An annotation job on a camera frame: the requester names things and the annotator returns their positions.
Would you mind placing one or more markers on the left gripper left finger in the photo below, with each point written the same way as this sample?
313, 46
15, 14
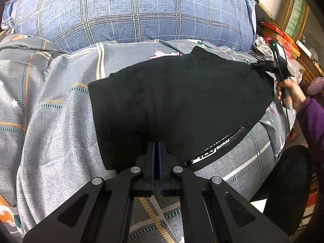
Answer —
101, 210

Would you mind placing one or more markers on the purple sleeve forearm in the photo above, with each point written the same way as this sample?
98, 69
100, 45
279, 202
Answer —
311, 120

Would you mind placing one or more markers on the cluttered bedside items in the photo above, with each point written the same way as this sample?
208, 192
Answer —
296, 50

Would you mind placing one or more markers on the person's right hand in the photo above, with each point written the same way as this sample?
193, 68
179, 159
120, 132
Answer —
294, 94

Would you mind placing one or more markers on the black pants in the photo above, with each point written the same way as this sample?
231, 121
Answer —
199, 105

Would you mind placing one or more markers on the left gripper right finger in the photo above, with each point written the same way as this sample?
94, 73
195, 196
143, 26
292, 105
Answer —
212, 211

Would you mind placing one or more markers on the grey patterned bed sheet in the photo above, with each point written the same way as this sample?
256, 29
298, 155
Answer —
48, 142

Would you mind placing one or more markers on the blue plaid pillow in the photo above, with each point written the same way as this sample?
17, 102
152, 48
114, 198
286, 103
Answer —
75, 24

